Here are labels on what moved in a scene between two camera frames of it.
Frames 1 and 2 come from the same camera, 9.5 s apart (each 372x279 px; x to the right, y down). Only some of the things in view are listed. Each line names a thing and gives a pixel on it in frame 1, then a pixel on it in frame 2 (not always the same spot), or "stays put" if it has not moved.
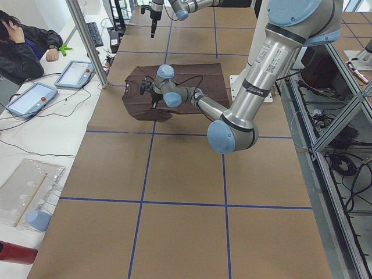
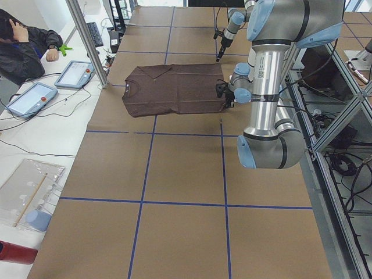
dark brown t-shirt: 208,78 stays put
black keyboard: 95,34 stays put
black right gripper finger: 153,28 -> 220,53
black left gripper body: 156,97 -> 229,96
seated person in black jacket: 21,48 stays put
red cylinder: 15,253 stays put
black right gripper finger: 155,22 -> 222,52
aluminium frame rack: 328,115 stays put
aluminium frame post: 92,54 stays put
